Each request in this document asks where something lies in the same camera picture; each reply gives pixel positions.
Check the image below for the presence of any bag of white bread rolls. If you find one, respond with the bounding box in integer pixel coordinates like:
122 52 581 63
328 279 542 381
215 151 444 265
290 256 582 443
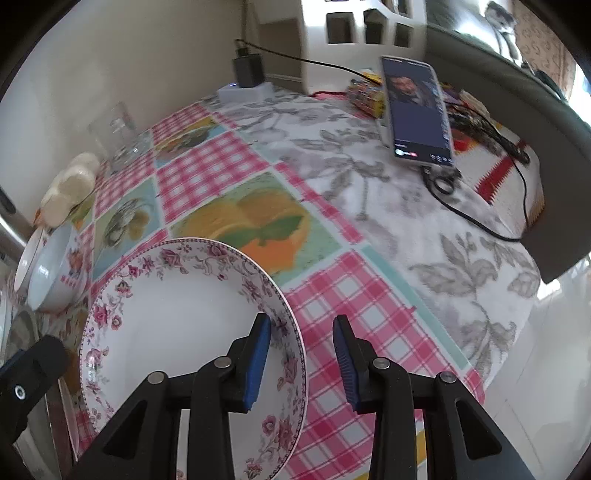
39 152 101 227

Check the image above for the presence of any grey sofa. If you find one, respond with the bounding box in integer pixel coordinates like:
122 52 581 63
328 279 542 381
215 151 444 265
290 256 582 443
427 23 591 284

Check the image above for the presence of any smartphone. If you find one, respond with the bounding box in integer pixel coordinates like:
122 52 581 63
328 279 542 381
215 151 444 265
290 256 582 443
379 55 459 169

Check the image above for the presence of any pile of colourful packets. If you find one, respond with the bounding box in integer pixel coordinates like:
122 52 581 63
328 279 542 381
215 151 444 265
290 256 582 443
441 82 497 139

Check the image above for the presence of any pink floral plate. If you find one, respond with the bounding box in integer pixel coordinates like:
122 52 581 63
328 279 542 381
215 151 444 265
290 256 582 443
79 237 308 480

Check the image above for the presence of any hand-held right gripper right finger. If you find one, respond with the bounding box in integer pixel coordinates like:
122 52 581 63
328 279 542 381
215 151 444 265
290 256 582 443
332 315 536 480

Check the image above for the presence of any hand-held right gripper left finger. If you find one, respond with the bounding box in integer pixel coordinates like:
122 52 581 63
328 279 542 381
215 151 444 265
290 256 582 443
69 313 273 480

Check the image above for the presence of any black charger adapter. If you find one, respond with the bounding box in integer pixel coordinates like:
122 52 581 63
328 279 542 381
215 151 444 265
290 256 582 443
232 41 265 88

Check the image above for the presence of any large white bowl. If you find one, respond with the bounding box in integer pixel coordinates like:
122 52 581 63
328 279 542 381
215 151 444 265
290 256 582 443
13 226 49 294

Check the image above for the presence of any clear glass mug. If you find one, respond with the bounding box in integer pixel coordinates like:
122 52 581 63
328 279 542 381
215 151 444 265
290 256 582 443
87 102 154 174

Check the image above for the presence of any white and red cloth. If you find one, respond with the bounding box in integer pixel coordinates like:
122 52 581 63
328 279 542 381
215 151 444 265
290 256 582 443
455 120 546 229

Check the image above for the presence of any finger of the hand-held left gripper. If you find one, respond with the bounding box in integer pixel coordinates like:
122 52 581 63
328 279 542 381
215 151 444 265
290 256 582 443
0 335 70 445

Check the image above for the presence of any black charging cable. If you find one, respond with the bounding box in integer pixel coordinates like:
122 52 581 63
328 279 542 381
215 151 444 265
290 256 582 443
238 39 532 243

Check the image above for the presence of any grey white plush toy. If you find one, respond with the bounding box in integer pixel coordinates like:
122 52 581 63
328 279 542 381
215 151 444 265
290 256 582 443
484 0 520 63

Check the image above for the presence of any black phone holder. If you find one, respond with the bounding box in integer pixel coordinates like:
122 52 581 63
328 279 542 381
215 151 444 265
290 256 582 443
422 166 461 195

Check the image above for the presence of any pink checkered tablecloth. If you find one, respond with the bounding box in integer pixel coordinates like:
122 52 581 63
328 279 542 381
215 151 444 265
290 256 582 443
9 99 485 480

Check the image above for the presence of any small white bowl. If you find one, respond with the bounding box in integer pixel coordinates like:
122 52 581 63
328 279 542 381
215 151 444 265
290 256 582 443
27 224 90 315

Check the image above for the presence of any patterned beige cushion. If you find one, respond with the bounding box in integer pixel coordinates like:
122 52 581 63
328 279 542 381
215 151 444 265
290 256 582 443
516 4 578 95

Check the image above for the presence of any white lattice chair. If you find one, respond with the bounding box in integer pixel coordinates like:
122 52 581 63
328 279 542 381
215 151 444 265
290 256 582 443
300 0 430 95

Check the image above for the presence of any grey floral tablecloth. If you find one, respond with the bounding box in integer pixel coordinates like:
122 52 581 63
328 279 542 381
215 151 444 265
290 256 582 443
203 88 543 384

